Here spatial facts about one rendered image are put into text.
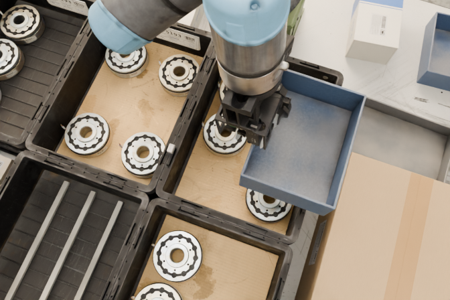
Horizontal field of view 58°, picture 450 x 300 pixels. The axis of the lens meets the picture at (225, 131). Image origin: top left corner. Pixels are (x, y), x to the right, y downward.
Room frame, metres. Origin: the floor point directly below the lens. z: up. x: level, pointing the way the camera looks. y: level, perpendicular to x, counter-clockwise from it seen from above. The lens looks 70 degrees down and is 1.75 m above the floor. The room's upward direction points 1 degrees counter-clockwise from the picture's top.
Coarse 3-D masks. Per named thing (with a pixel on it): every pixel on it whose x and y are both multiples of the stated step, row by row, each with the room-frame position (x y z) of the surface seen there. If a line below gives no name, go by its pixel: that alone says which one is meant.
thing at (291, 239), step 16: (208, 64) 0.46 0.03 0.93; (304, 64) 0.47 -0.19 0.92; (336, 80) 0.42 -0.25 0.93; (192, 112) 0.35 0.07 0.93; (176, 144) 0.28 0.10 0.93; (160, 176) 0.21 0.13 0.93; (160, 192) 0.17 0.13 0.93; (192, 208) 0.14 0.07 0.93; (208, 208) 0.14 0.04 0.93; (240, 224) 0.11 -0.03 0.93; (288, 240) 0.07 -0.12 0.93
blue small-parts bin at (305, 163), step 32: (288, 96) 0.31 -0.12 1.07; (320, 96) 0.30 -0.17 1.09; (352, 96) 0.29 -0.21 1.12; (288, 128) 0.25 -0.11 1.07; (320, 128) 0.25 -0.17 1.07; (352, 128) 0.23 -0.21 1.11; (256, 160) 0.20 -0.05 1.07; (288, 160) 0.19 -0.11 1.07; (320, 160) 0.19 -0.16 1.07; (288, 192) 0.13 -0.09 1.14; (320, 192) 0.14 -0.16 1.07
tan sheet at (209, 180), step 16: (208, 112) 0.39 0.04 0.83; (192, 160) 0.27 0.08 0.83; (208, 160) 0.27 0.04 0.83; (224, 160) 0.27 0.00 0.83; (240, 160) 0.27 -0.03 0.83; (192, 176) 0.23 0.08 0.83; (208, 176) 0.23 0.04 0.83; (224, 176) 0.23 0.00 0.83; (176, 192) 0.19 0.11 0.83; (192, 192) 0.19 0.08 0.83; (208, 192) 0.19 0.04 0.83; (224, 192) 0.19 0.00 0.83; (240, 192) 0.19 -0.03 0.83; (224, 208) 0.16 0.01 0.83; (240, 208) 0.15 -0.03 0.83; (256, 224) 0.12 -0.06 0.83; (272, 224) 0.12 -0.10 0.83; (288, 224) 0.12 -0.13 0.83
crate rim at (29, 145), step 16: (192, 32) 0.55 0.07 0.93; (208, 32) 0.55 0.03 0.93; (80, 48) 0.51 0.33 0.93; (208, 48) 0.51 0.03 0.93; (64, 80) 0.43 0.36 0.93; (192, 96) 0.39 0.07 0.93; (48, 112) 0.36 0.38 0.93; (32, 128) 0.32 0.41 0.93; (176, 128) 0.31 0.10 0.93; (32, 144) 0.28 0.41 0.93; (64, 160) 0.25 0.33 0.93; (160, 160) 0.24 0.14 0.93; (112, 176) 0.21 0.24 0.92; (144, 192) 0.18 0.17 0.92
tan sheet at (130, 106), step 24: (168, 48) 0.57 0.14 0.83; (144, 72) 0.50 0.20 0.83; (96, 96) 0.44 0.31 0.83; (120, 96) 0.44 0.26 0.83; (144, 96) 0.44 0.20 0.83; (168, 96) 0.43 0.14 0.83; (120, 120) 0.37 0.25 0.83; (144, 120) 0.37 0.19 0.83; (168, 120) 0.37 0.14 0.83; (120, 168) 0.25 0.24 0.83
